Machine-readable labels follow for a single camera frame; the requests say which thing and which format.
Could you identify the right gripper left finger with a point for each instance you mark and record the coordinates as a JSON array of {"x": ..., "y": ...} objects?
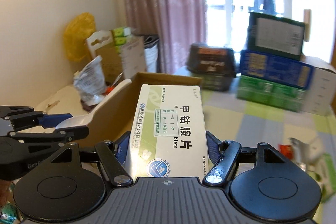
[{"x": 112, "y": 157}]

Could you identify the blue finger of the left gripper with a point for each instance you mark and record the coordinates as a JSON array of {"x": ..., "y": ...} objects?
[{"x": 53, "y": 120}]

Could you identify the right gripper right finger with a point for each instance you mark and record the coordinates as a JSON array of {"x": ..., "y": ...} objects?
[{"x": 224, "y": 156}]

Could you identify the white spoon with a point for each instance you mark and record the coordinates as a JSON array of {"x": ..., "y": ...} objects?
[{"x": 85, "y": 120}]

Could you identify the white green medicine box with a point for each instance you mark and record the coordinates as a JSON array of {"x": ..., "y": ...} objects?
[{"x": 168, "y": 135}]

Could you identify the red snack packet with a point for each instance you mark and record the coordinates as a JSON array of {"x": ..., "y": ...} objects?
[{"x": 286, "y": 150}]

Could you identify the silver foil pouch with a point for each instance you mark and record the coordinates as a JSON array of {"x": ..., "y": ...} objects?
[{"x": 306, "y": 154}]

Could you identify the green white spray box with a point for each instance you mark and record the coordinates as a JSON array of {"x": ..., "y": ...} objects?
[{"x": 325, "y": 174}]

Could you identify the cream patterned tablecloth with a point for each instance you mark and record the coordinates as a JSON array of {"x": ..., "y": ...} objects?
[{"x": 66, "y": 100}]

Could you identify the brown cardboard box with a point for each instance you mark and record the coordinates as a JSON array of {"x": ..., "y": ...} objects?
[{"x": 116, "y": 117}]

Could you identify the checkered tablecloth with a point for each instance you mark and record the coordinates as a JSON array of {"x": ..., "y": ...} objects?
[{"x": 249, "y": 123}]

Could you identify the green shrink-wrapped box pack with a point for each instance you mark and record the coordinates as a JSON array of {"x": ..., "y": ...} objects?
[{"x": 270, "y": 93}]

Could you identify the yellow plastic bag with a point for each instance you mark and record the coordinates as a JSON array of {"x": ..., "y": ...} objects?
[{"x": 74, "y": 38}]

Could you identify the black Honglu food container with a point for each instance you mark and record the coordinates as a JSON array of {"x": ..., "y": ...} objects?
[{"x": 216, "y": 66}]

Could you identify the blue printed box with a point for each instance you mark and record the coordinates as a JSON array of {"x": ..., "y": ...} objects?
[{"x": 276, "y": 69}]

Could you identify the white tall box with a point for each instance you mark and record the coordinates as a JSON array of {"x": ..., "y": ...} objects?
[{"x": 321, "y": 91}]

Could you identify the green tissue box stack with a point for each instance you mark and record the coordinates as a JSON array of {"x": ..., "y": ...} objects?
[{"x": 122, "y": 36}]

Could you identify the dark green box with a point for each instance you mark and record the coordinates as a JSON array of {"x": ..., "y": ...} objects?
[{"x": 275, "y": 35}]

